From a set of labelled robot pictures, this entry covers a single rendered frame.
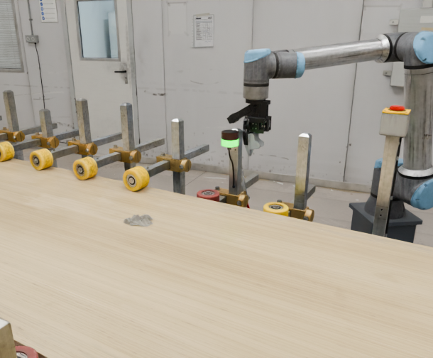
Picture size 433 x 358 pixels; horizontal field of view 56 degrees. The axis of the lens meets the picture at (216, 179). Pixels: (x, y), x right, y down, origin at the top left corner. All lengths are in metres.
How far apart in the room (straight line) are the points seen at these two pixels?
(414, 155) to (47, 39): 4.59
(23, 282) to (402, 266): 0.87
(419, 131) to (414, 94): 0.16
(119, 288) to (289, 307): 0.36
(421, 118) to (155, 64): 3.34
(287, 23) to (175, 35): 1.19
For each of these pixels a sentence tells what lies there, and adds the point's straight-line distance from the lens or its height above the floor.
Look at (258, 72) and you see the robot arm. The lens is 1.42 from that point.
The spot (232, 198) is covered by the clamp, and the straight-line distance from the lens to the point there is 1.49.
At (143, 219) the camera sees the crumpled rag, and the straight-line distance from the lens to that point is 1.19.
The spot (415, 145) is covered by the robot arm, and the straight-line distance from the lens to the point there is 1.88.
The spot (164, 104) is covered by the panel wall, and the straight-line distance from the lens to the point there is 4.66.
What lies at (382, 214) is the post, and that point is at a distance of 1.34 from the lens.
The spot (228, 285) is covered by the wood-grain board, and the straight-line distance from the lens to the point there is 0.91.
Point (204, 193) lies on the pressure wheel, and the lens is 1.41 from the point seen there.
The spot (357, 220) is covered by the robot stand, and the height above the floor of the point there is 0.54.
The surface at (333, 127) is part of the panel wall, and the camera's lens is 4.09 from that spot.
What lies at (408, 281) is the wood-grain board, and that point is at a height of 0.90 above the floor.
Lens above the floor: 1.41
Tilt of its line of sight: 19 degrees down
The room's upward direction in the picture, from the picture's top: straight up
